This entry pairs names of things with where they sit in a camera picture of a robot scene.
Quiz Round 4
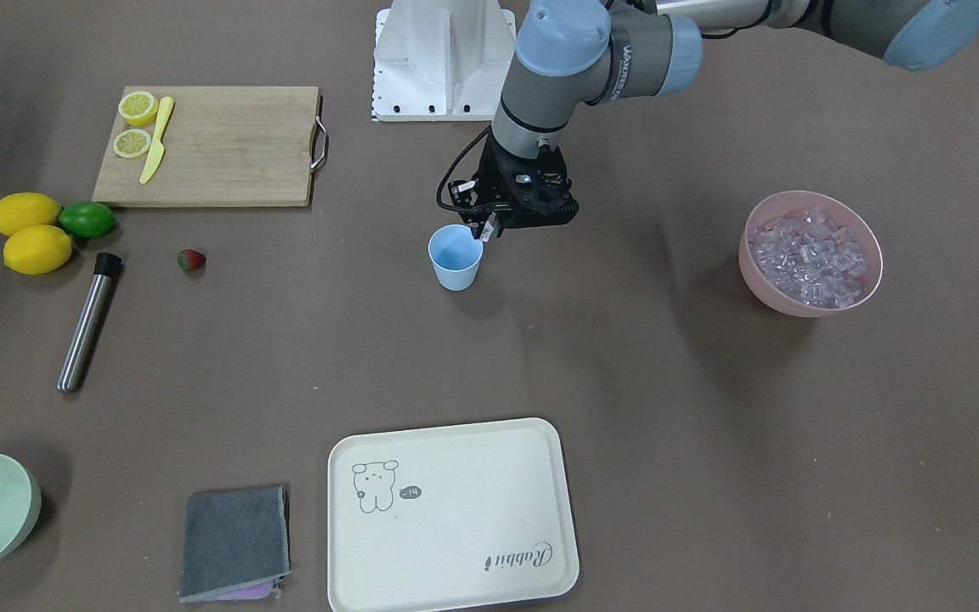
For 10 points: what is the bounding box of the cream rabbit tray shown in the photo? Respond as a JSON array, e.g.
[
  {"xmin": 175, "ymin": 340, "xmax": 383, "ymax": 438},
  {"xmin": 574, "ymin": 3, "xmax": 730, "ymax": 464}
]
[{"xmin": 327, "ymin": 417, "xmax": 581, "ymax": 611}]

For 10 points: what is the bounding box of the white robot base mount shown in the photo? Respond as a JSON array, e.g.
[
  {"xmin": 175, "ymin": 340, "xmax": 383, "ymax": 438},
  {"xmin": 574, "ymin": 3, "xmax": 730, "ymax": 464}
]
[{"xmin": 371, "ymin": 1, "xmax": 517, "ymax": 122}]

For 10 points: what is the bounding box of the upper yellow lemon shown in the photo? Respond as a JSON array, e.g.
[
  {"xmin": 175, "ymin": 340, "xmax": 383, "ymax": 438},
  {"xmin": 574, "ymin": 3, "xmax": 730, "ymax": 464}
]
[{"xmin": 0, "ymin": 191, "xmax": 62, "ymax": 237}]

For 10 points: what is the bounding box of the red strawberry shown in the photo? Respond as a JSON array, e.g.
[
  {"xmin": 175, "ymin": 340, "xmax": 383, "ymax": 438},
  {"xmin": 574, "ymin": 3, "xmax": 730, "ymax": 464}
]
[{"xmin": 176, "ymin": 248, "xmax": 207, "ymax": 274}]

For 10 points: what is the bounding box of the green lime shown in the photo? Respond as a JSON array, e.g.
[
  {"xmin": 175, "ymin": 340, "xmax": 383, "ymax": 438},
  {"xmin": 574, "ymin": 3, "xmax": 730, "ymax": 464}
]
[{"xmin": 58, "ymin": 201, "xmax": 116, "ymax": 239}]

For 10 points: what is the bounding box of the lemon slice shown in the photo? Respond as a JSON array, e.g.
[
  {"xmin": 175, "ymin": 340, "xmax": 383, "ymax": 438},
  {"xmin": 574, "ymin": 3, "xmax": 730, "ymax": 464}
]
[
  {"xmin": 117, "ymin": 90, "xmax": 159, "ymax": 127},
  {"xmin": 112, "ymin": 128, "xmax": 152, "ymax": 159}
]

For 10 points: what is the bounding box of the lower lemon slice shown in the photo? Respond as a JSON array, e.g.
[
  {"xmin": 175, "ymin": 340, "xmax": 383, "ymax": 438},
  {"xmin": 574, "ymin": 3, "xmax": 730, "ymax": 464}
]
[{"xmin": 112, "ymin": 128, "xmax": 152, "ymax": 159}]

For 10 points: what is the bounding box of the upper lemon slice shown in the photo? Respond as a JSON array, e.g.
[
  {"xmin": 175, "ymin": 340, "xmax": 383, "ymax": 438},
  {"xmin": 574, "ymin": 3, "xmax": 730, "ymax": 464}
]
[{"xmin": 117, "ymin": 90, "xmax": 159, "ymax": 127}]

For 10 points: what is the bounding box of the grey folded cloth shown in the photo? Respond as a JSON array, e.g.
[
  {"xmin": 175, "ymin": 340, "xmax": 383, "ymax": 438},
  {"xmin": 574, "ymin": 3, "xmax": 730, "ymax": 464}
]
[{"xmin": 178, "ymin": 484, "xmax": 291, "ymax": 604}]

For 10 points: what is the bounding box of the yellow plastic knife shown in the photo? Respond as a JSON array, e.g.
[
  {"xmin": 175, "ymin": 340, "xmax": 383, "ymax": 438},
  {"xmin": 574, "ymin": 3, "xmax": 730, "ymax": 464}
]
[{"xmin": 139, "ymin": 96, "xmax": 175, "ymax": 184}]

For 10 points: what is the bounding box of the steel muddler black tip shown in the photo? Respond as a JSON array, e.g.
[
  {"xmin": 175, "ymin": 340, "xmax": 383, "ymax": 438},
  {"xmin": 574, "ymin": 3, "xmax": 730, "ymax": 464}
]
[{"xmin": 57, "ymin": 252, "xmax": 124, "ymax": 394}]

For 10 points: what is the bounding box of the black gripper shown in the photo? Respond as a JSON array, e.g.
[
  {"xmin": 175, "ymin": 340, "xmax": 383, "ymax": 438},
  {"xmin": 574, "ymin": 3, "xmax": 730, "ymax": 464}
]
[{"xmin": 448, "ymin": 134, "xmax": 580, "ymax": 243}]

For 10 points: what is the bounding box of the light blue cup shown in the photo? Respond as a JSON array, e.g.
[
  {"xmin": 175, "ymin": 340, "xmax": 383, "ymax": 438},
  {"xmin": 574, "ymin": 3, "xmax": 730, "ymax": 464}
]
[{"xmin": 427, "ymin": 224, "xmax": 484, "ymax": 292}]

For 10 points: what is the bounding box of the lower yellow lemon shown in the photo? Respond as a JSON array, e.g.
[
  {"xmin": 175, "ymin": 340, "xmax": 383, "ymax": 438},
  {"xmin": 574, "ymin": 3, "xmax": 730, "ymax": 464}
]
[{"xmin": 3, "ymin": 224, "xmax": 73, "ymax": 275}]

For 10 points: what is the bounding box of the pink bowl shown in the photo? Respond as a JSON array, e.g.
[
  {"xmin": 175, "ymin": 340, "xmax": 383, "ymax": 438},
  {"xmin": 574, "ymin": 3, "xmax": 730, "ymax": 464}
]
[{"xmin": 738, "ymin": 190, "xmax": 885, "ymax": 317}]

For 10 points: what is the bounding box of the clear ice cubes pile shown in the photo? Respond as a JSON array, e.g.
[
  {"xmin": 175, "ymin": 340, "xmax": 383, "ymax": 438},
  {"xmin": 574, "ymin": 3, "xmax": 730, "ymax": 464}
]
[{"xmin": 747, "ymin": 207, "xmax": 868, "ymax": 309}]

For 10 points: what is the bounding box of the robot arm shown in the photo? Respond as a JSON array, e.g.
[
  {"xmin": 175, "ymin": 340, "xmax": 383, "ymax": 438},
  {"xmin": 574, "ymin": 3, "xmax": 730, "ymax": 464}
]
[{"xmin": 438, "ymin": 1, "xmax": 979, "ymax": 241}]

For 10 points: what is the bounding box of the bamboo cutting board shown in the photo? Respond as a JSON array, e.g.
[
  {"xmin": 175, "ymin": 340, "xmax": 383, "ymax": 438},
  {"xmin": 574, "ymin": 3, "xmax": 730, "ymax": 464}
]
[{"xmin": 92, "ymin": 85, "xmax": 327, "ymax": 208}]

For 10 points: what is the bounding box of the yellow lemon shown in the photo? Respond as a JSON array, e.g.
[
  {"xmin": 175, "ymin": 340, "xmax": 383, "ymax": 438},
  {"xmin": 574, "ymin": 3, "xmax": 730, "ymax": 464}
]
[
  {"xmin": 3, "ymin": 224, "xmax": 73, "ymax": 275},
  {"xmin": 0, "ymin": 191, "xmax": 62, "ymax": 237}
]

